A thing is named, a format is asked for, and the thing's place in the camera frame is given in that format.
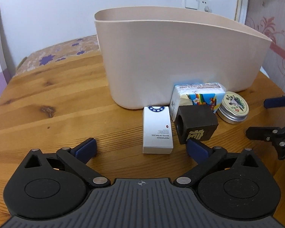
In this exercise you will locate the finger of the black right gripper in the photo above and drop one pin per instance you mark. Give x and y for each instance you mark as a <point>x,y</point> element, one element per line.
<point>274,135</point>
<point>274,102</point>

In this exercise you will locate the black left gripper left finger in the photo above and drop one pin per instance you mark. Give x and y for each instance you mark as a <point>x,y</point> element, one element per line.
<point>66,166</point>

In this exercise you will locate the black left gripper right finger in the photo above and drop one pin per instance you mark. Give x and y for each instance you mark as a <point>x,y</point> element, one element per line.
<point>215,159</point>

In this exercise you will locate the dark brown cube block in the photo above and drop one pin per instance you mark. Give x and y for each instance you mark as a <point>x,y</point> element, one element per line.
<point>195,122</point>

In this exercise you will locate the round floral metal tin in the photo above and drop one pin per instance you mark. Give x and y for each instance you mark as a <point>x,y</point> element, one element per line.
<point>233,109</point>

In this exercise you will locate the white small cardboard box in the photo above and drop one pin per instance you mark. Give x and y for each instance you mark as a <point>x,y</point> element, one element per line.
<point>157,132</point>

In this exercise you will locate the colourful tissue pack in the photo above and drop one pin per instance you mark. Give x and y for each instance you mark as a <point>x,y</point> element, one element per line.
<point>210,94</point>

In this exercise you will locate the floral bedside cabinet top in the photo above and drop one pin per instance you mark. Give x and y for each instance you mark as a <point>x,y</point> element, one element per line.
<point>58,52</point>

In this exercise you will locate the beige plastic storage bin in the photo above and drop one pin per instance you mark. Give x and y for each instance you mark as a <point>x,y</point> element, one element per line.
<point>147,50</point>

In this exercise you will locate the white wall switch socket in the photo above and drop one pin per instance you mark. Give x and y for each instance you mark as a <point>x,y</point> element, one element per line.
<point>201,5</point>

